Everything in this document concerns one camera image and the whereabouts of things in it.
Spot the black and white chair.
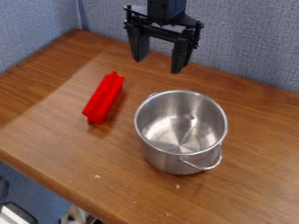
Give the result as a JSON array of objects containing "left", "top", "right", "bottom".
[{"left": 0, "top": 175, "right": 37, "bottom": 224}]

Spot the red plastic block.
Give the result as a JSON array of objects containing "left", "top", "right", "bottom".
[{"left": 81, "top": 71, "right": 126, "bottom": 124}]

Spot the stainless steel pot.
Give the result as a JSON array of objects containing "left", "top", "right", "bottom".
[{"left": 135, "top": 90, "right": 228, "bottom": 175}]

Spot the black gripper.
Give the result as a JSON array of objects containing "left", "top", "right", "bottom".
[{"left": 124, "top": 0, "right": 204, "bottom": 74}]

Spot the white object under table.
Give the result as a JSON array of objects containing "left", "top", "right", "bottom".
[{"left": 57, "top": 206, "right": 104, "bottom": 224}]

